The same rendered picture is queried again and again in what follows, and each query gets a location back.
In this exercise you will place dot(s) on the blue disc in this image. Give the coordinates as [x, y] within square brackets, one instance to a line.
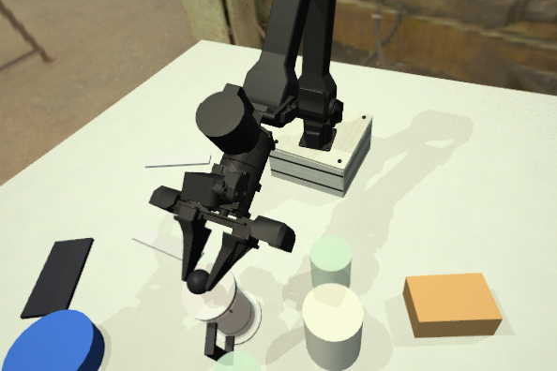
[65, 340]

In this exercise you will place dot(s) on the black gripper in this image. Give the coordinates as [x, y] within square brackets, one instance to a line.
[246, 233]

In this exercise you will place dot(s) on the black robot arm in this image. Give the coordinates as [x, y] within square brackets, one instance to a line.
[271, 95]

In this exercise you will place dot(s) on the french press with black knob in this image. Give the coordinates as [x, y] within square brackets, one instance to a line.
[230, 314]

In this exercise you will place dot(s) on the orange rectangular block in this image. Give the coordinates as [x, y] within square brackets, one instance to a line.
[450, 305]

